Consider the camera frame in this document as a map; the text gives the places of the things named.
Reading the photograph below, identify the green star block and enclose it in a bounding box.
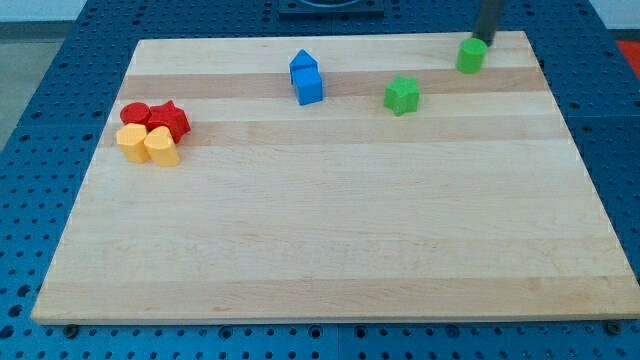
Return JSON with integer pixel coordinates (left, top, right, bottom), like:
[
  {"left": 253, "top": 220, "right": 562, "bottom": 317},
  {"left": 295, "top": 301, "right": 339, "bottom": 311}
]
[{"left": 383, "top": 75, "right": 421, "bottom": 116}]

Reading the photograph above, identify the red star block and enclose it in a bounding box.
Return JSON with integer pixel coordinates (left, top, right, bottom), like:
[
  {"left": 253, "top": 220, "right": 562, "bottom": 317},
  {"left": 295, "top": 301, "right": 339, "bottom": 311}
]
[{"left": 147, "top": 100, "right": 191, "bottom": 144}]

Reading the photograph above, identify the wooden board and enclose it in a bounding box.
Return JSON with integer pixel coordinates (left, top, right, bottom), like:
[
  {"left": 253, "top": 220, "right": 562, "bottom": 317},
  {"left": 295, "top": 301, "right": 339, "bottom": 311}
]
[{"left": 31, "top": 31, "right": 639, "bottom": 325}]

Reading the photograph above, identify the blue cube block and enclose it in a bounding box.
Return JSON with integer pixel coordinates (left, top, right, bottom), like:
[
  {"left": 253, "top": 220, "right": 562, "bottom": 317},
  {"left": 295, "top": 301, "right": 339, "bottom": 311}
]
[{"left": 292, "top": 67, "right": 323, "bottom": 106}]

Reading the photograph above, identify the blue triangle block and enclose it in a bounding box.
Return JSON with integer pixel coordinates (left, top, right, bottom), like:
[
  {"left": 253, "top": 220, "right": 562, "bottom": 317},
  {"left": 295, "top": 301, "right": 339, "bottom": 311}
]
[{"left": 289, "top": 49, "right": 318, "bottom": 82}]

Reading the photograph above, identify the yellow heart block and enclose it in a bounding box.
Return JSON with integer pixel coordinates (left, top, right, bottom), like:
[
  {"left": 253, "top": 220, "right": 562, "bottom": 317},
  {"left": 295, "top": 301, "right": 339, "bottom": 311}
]
[{"left": 144, "top": 126, "right": 180, "bottom": 167}]

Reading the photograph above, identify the yellow hexagon block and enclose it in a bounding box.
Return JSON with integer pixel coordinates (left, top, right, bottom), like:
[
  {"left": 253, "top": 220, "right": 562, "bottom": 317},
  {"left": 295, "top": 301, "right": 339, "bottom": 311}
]
[{"left": 116, "top": 123, "right": 150, "bottom": 163}]

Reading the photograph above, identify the red cylinder block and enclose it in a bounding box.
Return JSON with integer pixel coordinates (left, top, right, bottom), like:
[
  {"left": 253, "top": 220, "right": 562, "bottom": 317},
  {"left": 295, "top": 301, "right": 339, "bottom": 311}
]
[{"left": 119, "top": 102, "right": 151, "bottom": 125}]

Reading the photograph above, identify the green cylinder block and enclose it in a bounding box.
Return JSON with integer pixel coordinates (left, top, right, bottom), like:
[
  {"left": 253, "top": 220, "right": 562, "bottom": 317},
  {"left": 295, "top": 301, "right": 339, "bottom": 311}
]
[{"left": 456, "top": 38, "right": 488, "bottom": 74}]

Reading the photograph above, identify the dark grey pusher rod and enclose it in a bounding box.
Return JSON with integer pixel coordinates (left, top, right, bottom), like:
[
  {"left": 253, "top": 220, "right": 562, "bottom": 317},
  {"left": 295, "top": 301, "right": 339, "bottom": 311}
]
[{"left": 472, "top": 0, "right": 506, "bottom": 47}]

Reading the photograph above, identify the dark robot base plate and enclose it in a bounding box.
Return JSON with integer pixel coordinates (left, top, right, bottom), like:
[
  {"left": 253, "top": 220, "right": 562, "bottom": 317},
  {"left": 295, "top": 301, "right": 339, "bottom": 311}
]
[{"left": 277, "top": 0, "right": 385, "bottom": 19}]

